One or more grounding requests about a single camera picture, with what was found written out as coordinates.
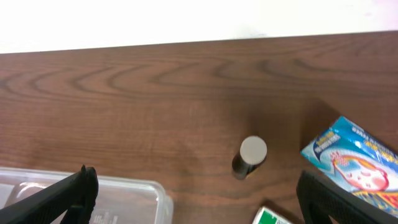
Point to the blue medicine packet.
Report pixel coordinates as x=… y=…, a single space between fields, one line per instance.
x=356 y=162

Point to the black bottle white cap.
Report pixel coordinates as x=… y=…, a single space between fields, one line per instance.
x=252 y=153

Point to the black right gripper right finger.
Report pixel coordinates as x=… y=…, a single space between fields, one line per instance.
x=321 y=200

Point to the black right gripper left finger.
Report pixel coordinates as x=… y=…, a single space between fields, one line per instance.
x=73 y=197

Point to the white green medicine box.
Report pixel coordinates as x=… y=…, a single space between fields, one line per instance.
x=267 y=216

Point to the clear plastic container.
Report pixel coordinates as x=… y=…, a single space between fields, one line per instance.
x=119 y=200

